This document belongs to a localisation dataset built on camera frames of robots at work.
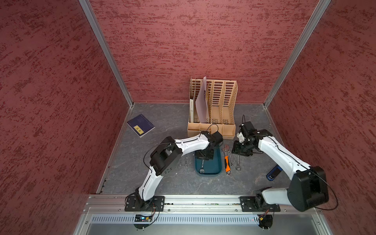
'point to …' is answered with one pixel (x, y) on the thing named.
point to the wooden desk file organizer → (222, 100)
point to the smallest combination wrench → (231, 164)
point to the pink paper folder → (201, 105)
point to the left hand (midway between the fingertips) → (203, 160)
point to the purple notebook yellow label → (140, 125)
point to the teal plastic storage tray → (212, 167)
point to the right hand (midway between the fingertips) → (234, 154)
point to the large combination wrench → (202, 170)
